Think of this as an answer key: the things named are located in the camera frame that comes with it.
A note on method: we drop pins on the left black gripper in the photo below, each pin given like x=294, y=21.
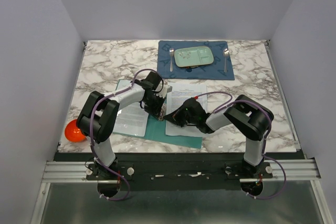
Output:
x=156, y=112

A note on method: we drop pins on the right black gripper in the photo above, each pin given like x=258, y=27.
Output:
x=176, y=117

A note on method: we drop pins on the white printed paper sheets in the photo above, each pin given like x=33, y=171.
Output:
x=181, y=92

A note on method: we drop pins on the teal file folder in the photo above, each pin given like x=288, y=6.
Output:
x=155, y=131

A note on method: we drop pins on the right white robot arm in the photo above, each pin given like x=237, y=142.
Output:
x=251, y=118

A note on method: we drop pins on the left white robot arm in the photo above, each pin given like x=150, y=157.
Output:
x=99, y=113

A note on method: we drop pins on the printed sheet in folder pocket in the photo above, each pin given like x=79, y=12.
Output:
x=131, y=118

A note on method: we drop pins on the blue cloth placemat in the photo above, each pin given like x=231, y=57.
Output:
x=215, y=71

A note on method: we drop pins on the silver fork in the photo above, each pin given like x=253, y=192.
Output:
x=171, y=52

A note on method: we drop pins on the light green divided plate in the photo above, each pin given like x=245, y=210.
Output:
x=193, y=56

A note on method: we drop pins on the silver spoon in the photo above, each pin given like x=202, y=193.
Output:
x=226, y=56

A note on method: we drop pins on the orange ball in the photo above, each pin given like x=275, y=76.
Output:
x=73, y=133

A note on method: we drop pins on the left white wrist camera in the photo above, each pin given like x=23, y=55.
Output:
x=165, y=90

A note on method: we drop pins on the black mounting base plate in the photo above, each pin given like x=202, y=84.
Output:
x=179, y=171

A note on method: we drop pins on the aluminium frame rail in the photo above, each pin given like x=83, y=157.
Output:
x=75, y=172

